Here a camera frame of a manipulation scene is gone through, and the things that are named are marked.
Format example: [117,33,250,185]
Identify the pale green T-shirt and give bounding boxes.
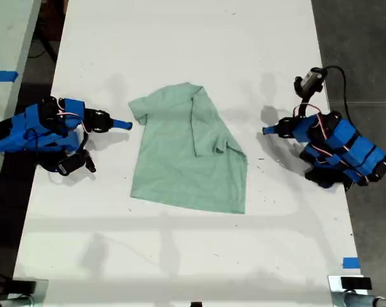
[128,81,249,215]

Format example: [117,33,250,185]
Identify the long blue tape strip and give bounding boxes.
[0,70,19,83]

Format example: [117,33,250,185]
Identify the white side table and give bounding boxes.
[0,0,42,205]

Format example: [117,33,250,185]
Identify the short blue tape strip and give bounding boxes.
[342,256,361,269]

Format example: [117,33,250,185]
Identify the small black box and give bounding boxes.
[12,279,37,294]
[341,276,373,290]

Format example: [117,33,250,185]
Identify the metal pipe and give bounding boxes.
[344,291,386,307]
[0,295,33,307]

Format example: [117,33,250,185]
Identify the black camera cable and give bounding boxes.
[74,129,89,157]
[320,65,353,122]

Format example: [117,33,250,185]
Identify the black camera stalk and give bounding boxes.
[83,150,97,173]
[294,75,313,118]

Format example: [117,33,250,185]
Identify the black camera box white label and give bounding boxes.
[56,154,88,177]

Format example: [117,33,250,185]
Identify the black and grey camera box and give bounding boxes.
[300,67,325,93]

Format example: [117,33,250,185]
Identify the metal table bracket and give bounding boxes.
[0,278,49,307]
[327,274,369,307]

